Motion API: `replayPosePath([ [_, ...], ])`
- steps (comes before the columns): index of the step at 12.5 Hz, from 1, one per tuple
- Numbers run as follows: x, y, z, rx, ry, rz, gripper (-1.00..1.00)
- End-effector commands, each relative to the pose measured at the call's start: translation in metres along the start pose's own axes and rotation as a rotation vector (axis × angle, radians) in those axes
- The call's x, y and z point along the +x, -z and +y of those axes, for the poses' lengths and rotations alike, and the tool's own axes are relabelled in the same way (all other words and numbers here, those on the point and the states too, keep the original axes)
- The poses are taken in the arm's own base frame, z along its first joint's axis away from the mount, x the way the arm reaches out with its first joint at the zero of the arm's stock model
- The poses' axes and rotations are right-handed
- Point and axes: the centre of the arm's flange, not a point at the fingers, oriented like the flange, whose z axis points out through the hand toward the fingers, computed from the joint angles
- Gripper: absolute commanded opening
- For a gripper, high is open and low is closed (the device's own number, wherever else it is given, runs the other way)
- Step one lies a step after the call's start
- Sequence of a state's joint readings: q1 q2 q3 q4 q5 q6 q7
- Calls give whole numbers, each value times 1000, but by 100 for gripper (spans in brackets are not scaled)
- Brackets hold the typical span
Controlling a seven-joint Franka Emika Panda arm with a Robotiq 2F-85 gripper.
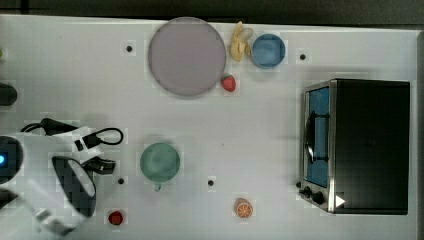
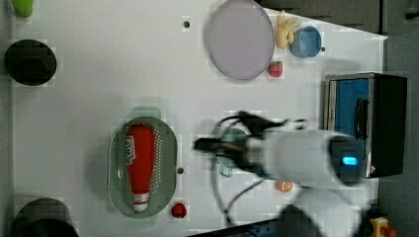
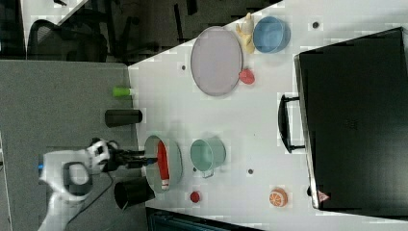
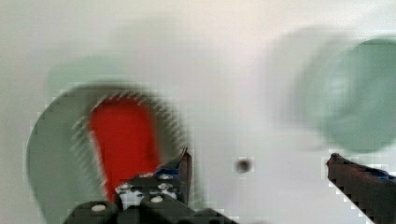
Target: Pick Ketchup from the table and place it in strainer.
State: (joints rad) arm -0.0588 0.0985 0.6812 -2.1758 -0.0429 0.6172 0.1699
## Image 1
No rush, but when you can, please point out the red toy tomato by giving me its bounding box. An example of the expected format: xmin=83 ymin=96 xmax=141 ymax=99
xmin=108 ymin=211 xmax=124 ymax=226

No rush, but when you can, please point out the black round camera base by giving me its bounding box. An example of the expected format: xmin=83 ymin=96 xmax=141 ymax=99
xmin=0 ymin=83 xmax=18 ymax=106

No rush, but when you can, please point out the green mug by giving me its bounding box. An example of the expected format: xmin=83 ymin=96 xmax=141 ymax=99
xmin=140 ymin=143 xmax=181 ymax=192

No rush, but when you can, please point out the red toy strawberry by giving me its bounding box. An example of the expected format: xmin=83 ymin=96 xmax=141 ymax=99
xmin=221 ymin=75 xmax=237 ymax=92

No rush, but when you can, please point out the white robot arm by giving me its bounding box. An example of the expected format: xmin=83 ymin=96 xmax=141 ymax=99
xmin=1 ymin=132 xmax=116 ymax=236

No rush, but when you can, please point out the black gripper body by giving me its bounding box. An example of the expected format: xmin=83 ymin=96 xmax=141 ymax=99
xmin=82 ymin=157 xmax=116 ymax=174

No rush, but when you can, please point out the silver toaster oven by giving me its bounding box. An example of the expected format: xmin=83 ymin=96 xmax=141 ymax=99
xmin=296 ymin=78 xmax=410 ymax=215

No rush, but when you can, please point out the yellow toy banana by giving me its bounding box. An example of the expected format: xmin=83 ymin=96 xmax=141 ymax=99
xmin=230 ymin=21 xmax=253 ymax=62

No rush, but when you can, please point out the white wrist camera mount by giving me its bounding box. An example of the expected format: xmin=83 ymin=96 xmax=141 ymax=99
xmin=55 ymin=126 xmax=102 ymax=164

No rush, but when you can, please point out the blue cup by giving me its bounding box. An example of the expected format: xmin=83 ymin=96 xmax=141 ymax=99
xmin=251 ymin=34 xmax=286 ymax=69

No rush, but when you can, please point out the orange slice toy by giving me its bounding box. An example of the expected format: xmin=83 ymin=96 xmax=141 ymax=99
xmin=234 ymin=198 xmax=253 ymax=218

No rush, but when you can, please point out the grey round plate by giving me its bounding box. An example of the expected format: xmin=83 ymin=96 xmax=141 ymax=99
xmin=148 ymin=17 xmax=226 ymax=97

